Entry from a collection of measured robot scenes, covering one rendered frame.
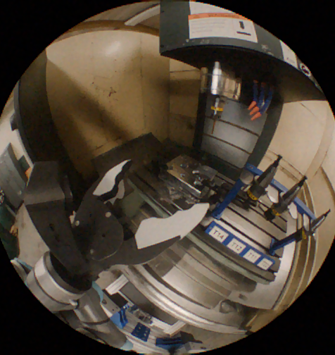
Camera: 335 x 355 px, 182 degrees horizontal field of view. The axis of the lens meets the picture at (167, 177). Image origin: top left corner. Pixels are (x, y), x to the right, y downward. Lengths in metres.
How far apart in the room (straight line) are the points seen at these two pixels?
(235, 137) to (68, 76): 1.50
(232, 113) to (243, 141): 0.23
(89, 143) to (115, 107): 0.45
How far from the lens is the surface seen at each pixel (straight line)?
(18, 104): 0.51
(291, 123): 1.34
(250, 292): 0.90
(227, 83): 0.41
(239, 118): 0.89
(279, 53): 0.30
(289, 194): 0.39
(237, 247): 0.57
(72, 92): 1.17
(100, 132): 1.21
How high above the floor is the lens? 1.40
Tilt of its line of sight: 45 degrees down
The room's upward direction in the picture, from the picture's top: straight up
